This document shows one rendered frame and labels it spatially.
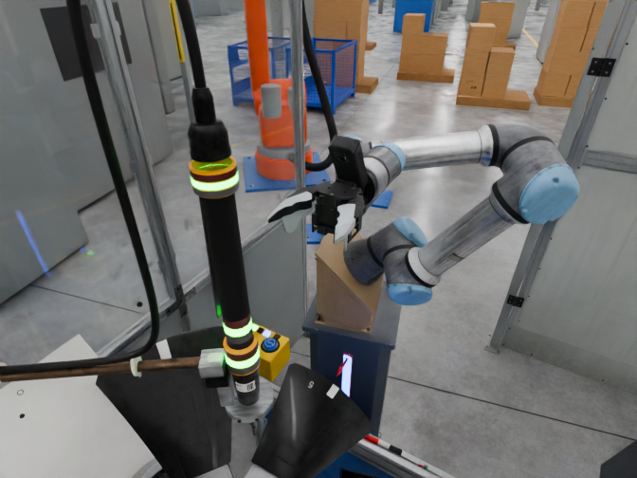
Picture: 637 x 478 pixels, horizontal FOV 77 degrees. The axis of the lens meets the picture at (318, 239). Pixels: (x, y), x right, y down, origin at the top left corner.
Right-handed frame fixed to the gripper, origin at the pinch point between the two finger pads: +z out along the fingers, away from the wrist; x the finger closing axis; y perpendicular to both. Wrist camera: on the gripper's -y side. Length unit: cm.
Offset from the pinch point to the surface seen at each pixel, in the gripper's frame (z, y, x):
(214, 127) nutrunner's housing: 16.4, -19.0, -1.8
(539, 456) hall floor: -102, 166, -69
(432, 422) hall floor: -94, 166, -19
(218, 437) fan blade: 17.4, 34.2, 6.4
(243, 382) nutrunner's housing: 17.3, 14.8, -1.3
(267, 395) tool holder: 14.5, 20.0, -2.7
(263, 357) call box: -16, 59, 24
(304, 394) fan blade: -4.1, 46.4, 2.9
